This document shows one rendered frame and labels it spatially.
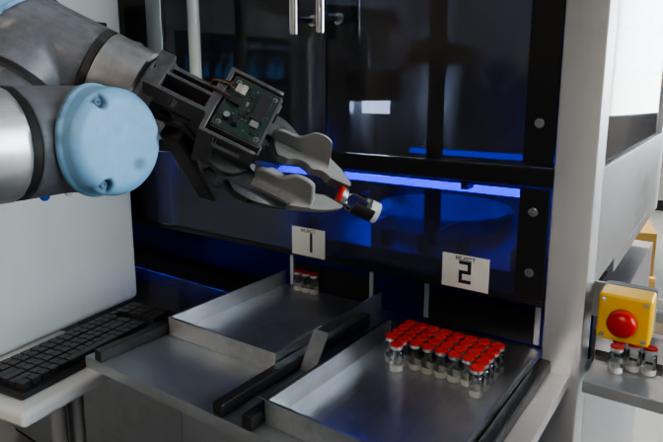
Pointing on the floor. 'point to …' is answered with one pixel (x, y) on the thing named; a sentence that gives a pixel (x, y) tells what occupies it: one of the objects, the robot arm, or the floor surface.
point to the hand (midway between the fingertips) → (331, 193)
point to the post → (579, 174)
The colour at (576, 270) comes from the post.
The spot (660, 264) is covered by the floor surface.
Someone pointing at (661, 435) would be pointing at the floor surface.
